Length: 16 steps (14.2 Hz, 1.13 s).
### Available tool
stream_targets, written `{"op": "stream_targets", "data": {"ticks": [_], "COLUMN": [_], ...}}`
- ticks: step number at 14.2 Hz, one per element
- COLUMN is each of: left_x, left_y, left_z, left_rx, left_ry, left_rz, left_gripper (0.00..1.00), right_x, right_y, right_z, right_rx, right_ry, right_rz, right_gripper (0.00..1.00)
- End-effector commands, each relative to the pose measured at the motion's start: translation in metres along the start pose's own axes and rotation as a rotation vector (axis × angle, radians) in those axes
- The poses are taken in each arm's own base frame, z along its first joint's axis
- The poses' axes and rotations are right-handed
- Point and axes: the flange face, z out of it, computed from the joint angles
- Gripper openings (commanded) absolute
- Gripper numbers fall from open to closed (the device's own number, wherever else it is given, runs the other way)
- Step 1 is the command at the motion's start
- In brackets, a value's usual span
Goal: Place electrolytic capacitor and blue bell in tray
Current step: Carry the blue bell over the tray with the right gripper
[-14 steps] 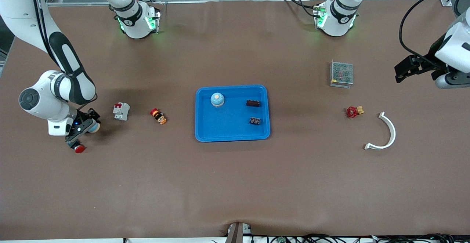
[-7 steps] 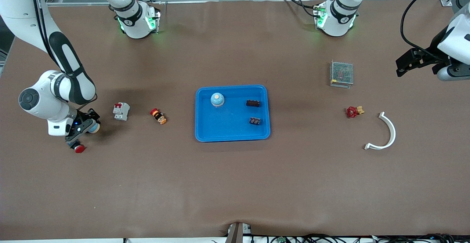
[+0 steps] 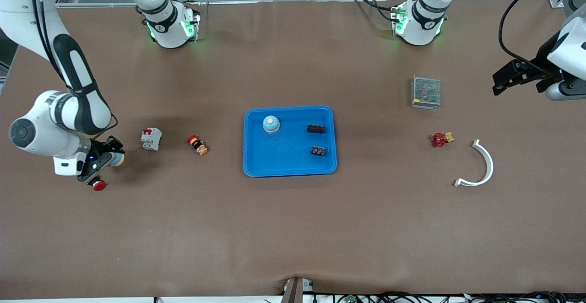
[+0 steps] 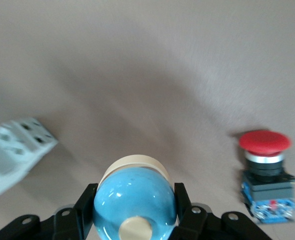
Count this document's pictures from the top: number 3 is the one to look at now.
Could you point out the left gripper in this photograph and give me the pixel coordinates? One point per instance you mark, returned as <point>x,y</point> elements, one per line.
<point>543,59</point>

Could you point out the blue bell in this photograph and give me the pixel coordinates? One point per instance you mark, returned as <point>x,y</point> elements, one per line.
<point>271,125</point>

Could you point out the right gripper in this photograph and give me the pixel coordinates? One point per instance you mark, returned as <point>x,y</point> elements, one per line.
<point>98,148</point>

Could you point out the brass valve red handwheel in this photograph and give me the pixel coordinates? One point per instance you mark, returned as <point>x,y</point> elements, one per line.
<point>438,140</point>

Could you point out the metal mesh power supply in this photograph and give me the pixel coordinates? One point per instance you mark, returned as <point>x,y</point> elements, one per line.
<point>425,90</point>

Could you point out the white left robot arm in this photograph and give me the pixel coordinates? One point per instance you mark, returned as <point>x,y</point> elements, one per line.
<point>425,14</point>

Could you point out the red mushroom push button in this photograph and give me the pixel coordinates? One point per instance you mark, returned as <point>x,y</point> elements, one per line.
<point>100,185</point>

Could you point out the blue plastic tray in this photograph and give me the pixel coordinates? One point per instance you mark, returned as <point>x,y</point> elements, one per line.
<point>288,156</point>

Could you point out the white curved plastic bracket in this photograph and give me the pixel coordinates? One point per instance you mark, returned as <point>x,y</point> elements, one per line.
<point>491,165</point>

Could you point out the white red circuit breaker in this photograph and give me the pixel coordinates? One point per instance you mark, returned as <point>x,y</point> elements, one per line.
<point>151,139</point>

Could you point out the orange emergency stop switch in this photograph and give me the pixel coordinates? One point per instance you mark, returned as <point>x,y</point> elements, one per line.
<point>198,145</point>

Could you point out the black terminal block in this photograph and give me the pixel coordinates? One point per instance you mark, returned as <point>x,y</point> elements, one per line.
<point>318,150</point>

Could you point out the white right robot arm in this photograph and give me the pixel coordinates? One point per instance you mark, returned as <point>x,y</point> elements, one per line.
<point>27,10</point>

